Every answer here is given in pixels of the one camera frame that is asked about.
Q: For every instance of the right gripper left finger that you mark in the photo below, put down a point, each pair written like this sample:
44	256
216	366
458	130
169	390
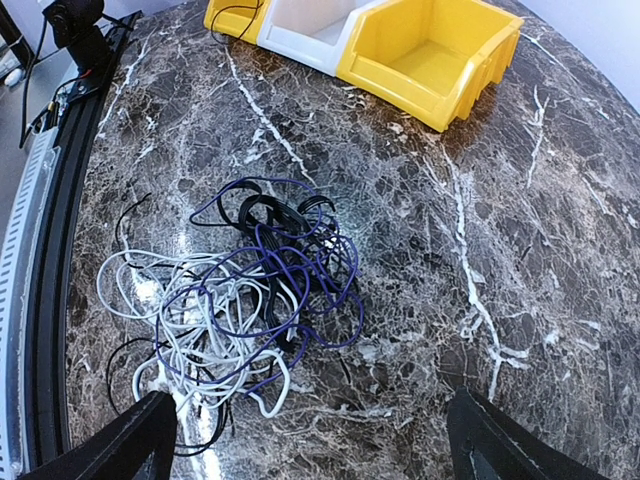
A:
138	444

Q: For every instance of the black front rail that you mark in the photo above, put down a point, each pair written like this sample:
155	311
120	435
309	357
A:
45	420

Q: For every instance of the yellow bin near front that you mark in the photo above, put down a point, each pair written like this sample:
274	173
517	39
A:
240	19

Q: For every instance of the white slotted cable duct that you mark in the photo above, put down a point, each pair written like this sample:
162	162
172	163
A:
17	259

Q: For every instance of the white plastic bin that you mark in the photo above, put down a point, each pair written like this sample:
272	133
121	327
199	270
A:
312	32

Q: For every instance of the yellow bin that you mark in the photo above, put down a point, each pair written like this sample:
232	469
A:
431	59
240	19

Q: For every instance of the yellow bin near back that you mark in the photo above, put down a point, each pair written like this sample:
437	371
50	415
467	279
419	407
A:
431	59

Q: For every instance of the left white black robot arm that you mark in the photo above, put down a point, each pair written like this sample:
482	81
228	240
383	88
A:
74	24

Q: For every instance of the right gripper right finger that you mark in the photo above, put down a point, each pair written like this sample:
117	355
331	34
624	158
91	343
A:
486	443

